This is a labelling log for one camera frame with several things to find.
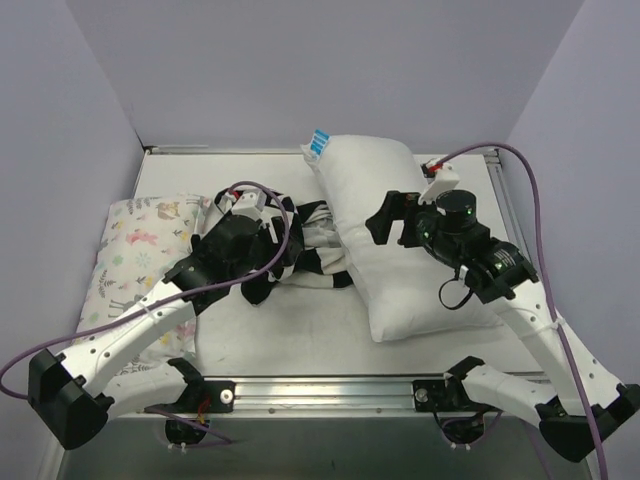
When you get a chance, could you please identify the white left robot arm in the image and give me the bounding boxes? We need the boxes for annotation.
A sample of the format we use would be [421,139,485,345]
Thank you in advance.
[27,214,278,450]

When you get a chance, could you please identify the floral print pillow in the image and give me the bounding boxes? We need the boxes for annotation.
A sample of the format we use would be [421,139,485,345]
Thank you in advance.
[69,192,214,374]

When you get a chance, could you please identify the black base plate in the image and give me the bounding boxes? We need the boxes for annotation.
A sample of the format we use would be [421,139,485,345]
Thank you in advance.
[144,380,236,414]
[412,379,467,413]

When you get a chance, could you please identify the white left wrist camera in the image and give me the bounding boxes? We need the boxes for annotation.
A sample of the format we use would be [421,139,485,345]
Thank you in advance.
[218,188,267,221]

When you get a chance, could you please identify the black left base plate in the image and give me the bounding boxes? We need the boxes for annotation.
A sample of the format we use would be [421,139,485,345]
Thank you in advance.
[144,380,236,414]

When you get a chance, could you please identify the white pillow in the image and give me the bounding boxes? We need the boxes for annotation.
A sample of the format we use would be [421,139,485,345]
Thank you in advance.
[302,134,500,343]

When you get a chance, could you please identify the black white checkered pillowcase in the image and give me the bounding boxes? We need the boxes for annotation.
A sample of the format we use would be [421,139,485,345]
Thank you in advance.
[209,190,353,306]

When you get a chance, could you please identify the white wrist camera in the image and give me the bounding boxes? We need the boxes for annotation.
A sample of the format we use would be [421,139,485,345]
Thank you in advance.
[218,188,267,221]
[418,159,460,205]

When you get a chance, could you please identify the aluminium front rail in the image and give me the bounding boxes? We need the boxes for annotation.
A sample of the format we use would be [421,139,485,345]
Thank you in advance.
[54,377,551,419]

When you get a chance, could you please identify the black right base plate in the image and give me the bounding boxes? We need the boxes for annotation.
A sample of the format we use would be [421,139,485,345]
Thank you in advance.
[412,379,467,413]

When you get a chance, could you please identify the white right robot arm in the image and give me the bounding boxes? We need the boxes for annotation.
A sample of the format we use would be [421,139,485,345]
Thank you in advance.
[365,190,639,462]

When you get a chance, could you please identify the blue white pillow tag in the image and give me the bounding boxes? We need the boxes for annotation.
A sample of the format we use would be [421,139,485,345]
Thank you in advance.
[309,129,331,158]

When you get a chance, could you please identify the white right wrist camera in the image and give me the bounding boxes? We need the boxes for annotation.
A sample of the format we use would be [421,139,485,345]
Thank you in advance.
[418,159,460,205]

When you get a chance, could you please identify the aluminium back rail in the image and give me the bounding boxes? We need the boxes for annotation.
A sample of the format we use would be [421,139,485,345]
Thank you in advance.
[146,145,218,155]

